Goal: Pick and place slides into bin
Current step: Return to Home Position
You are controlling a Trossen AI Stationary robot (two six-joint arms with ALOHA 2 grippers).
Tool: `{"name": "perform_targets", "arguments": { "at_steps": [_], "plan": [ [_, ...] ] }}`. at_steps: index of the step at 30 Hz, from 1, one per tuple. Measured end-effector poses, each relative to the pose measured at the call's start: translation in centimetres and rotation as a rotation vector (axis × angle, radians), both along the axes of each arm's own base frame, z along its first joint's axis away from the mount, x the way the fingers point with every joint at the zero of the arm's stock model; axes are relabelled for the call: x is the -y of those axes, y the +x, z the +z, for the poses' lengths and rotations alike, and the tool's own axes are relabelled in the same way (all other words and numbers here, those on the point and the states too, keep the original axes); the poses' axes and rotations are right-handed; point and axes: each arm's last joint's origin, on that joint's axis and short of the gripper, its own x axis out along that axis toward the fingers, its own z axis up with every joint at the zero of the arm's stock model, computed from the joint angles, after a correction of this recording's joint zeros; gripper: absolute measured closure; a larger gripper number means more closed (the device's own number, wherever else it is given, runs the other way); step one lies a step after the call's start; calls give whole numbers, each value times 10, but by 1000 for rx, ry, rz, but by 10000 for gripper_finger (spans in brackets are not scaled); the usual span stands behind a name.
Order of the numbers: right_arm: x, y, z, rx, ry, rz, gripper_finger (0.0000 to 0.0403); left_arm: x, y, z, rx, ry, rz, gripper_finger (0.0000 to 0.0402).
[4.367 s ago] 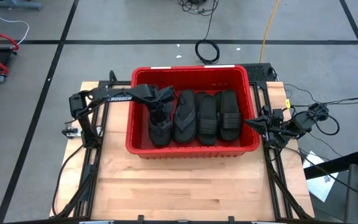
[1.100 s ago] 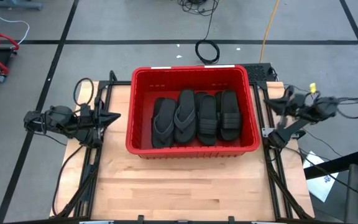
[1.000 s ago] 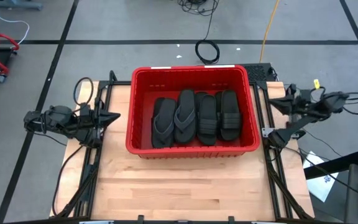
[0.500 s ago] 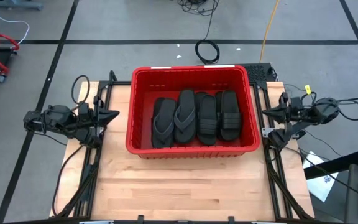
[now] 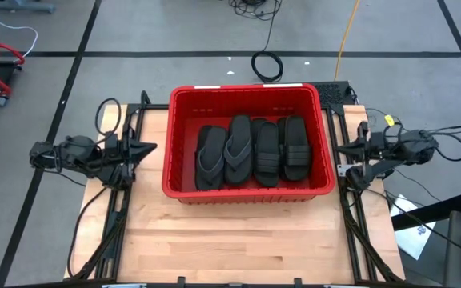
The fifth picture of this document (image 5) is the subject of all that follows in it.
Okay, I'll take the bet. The red plastic ribbed bin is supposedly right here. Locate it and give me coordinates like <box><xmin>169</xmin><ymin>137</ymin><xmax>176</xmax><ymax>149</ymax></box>
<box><xmin>161</xmin><ymin>82</ymin><xmax>336</xmax><ymax>206</ymax></box>

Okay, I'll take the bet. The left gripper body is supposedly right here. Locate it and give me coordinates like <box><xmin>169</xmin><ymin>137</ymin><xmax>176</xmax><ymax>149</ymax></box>
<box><xmin>104</xmin><ymin>135</ymin><xmax>133</xmax><ymax>166</ymax></box>

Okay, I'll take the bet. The grey furniture base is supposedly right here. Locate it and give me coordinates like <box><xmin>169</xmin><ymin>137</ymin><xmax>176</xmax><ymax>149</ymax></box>
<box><xmin>0</xmin><ymin>0</ymin><xmax>55</xmax><ymax>14</ymax></box>

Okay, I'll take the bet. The black desk foot bar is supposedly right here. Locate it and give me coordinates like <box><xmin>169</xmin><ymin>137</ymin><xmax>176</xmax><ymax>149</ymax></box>
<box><xmin>390</xmin><ymin>192</ymin><xmax>461</xmax><ymax>232</ymax></box>

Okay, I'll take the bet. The coiled black floor cable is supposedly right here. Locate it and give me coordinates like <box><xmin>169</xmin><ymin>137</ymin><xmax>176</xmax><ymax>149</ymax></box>
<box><xmin>251</xmin><ymin>50</ymin><xmax>284</xmax><ymax>84</ymax></box>

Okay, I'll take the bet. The white floor cable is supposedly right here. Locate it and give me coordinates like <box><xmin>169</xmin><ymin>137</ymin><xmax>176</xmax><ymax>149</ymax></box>
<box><xmin>0</xmin><ymin>0</ymin><xmax>39</xmax><ymax>58</ymax></box>

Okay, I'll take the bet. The black stand power cable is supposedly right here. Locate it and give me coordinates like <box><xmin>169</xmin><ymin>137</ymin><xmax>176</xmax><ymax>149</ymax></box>
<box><xmin>66</xmin><ymin>186</ymin><xmax>110</xmax><ymax>280</ymax></box>

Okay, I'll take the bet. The black perforated electronics box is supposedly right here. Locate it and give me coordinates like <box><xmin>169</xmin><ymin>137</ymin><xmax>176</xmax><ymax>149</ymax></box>
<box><xmin>313</xmin><ymin>80</ymin><xmax>355</xmax><ymax>107</ymax></box>

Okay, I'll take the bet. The white paper sheet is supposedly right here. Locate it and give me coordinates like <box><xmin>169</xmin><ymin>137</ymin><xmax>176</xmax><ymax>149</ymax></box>
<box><xmin>390</xmin><ymin>193</ymin><xmax>436</xmax><ymax>261</ymax></box>

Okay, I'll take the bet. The black rubber slide sandal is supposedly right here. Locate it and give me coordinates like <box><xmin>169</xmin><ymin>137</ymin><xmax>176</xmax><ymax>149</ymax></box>
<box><xmin>277</xmin><ymin>114</ymin><xmax>312</xmax><ymax>182</ymax></box>
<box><xmin>251</xmin><ymin>118</ymin><xmax>283</xmax><ymax>188</ymax></box>

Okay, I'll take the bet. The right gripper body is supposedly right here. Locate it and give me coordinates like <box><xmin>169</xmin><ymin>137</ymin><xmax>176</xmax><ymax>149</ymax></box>
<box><xmin>358</xmin><ymin>121</ymin><xmax>386</xmax><ymax>162</ymax></box>

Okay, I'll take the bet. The silver base bracket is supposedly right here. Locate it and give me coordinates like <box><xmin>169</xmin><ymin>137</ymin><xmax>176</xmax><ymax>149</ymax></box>
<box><xmin>336</xmin><ymin>162</ymin><xmax>354</xmax><ymax>177</ymax></box>

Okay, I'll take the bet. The black flip-flop grey strap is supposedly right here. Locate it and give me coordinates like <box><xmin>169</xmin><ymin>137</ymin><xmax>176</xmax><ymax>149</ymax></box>
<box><xmin>194</xmin><ymin>124</ymin><xmax>229</xmax><ymax>192</ymax></box>
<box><xmin>222</xmin><ymin>114</ymin><xmax>254</xmax><ymax>186</ymax></box>

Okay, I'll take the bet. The yellow floor cable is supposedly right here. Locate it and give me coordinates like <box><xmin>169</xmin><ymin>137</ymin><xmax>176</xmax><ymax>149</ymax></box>
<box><xmin>333</xmin><ymin>0</ymin><xmax>361</xmax><ymax>82</ymax></box>

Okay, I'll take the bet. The tangled black cable bundle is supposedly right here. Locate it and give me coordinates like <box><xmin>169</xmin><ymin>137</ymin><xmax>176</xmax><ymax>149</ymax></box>
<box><xmin>226</xmin><ymin>0</ymin><xmax>283</xmax><ymax>22</ymax></box>

